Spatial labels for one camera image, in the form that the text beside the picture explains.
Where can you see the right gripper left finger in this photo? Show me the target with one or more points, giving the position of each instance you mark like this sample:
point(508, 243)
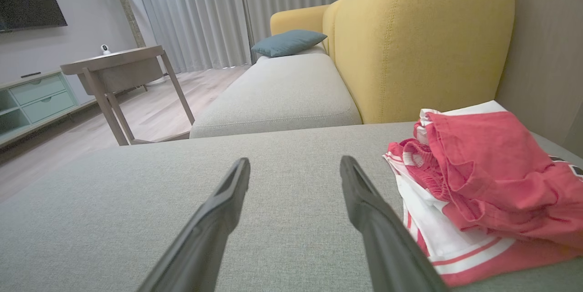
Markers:
point(209, 228)

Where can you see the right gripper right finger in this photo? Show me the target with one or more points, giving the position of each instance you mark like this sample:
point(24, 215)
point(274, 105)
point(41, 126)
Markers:
point(382, 237)

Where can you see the red white jersey shirt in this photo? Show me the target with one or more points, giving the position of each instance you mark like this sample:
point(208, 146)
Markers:
point(455, 246)

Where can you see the red shorts with white stripe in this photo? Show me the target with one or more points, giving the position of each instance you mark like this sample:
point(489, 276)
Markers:
point(496, 178)

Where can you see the large grey sofa seat cushion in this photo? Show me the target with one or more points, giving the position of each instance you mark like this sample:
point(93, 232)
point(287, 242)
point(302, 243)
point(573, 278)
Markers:
point(114, 219)

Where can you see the small grey sofa seat cushion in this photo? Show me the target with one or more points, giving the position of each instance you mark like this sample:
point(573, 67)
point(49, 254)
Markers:
point(282, 91)

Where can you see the brown wooden side table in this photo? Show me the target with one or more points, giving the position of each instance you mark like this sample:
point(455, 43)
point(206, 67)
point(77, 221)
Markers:
point(118, 66)

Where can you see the wide yellow sofa backrest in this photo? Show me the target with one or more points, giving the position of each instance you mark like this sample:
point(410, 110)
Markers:
point(419, 41)

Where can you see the blue throw pillow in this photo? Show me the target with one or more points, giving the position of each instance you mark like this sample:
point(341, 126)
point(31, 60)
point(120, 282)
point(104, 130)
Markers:
point(287, 42)

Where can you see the pale green tv cabinet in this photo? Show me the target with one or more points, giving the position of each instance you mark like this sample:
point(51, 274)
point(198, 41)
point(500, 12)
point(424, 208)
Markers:
point(36, 100)

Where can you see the narrow yellow sofa backrest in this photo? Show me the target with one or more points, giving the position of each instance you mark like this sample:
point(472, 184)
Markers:
point(296, 18)

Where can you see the black remote control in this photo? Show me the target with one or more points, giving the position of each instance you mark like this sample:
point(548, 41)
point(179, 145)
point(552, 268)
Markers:
point(30, 74)

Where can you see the green indoor plant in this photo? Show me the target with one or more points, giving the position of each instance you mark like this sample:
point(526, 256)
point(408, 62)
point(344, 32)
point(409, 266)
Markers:
point(123, 5)

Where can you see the small white security camera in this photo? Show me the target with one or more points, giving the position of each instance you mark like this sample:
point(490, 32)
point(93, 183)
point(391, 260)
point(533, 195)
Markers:
point(105, 49)

